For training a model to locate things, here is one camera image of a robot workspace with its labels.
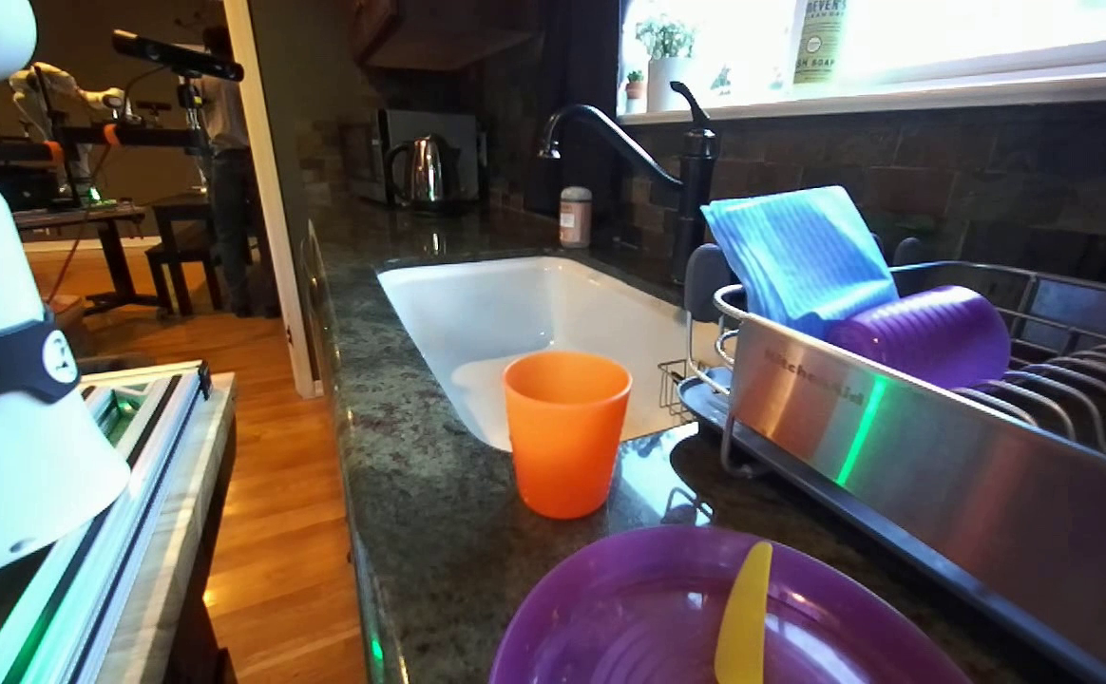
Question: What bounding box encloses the purple plastic cup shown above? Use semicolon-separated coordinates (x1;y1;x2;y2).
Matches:
827;280;1017;390

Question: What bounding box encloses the white kitchen sink basin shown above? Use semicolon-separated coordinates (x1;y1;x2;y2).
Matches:
377;254;728;457

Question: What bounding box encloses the orange plastic cup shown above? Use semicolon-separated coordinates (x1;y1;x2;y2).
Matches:
504;349;638;524

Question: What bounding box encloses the orange label canister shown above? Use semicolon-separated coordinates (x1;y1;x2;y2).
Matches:
557;181;596;249

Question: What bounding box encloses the steel kettle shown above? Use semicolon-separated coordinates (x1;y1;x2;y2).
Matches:
386;129;467;211

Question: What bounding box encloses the dark metal kitchen faucet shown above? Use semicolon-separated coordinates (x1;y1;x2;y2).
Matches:
537;76;723;290

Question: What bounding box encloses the blue dish cloth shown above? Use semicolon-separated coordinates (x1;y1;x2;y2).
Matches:
700;181;906;339

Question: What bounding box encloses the white pot with green plant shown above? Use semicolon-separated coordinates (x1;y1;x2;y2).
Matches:
633;11;700;115

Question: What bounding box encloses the purple plastic plate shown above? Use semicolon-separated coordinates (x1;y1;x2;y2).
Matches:
487;524;977;684

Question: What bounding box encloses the yellow plastic utensil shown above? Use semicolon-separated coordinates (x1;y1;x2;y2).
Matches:
711;538;778;684

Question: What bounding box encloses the person in background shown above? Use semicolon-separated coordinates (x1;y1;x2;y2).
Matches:
187;24;264;318

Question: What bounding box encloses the dark wooden chair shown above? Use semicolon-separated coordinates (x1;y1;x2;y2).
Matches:
145;193;230;318

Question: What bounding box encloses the green dish soap bottle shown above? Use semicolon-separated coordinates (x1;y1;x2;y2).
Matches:
790;0;856;87

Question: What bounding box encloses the steel dish drying rack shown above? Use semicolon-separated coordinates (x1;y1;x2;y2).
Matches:
677;258;1106;684

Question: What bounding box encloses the dark wooden table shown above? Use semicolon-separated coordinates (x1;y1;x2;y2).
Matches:
11;196;155;315

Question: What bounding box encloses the white door frame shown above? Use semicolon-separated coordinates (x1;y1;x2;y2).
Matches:
221;0;322;397

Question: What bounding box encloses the white window frame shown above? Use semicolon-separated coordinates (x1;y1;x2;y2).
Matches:
613;0;1106;129

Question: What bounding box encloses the metal robot stand frame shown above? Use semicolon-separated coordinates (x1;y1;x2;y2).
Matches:
0;358;239;684

